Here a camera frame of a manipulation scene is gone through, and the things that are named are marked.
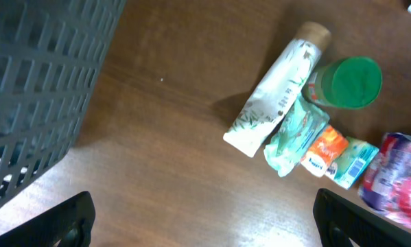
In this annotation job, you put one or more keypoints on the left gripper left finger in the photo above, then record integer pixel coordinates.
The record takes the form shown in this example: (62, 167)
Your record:
(67, 224)

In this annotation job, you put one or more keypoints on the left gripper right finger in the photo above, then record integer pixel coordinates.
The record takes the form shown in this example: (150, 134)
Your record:
(342, 223)

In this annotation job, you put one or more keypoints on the small teal gum box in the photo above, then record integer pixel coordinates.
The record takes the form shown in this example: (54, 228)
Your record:
(348, 167)

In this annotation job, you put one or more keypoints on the red purple tissue pack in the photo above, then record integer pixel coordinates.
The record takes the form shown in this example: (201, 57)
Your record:
(386, 186)

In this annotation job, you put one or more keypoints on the orange small tissue pack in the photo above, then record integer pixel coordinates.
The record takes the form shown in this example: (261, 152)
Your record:
(327, 147)

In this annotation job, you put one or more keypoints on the teal wet wipes pack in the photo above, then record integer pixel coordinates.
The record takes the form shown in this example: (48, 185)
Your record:
(299, 129)

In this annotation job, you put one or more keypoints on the green lid jar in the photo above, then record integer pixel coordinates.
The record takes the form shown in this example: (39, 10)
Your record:
(350, 83)

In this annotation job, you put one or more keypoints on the white floral tube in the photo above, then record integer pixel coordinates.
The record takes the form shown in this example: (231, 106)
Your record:
(278, 89)

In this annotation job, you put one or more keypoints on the grey plastic mesh basket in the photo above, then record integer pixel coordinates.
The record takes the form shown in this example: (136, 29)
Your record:
(51, 54)

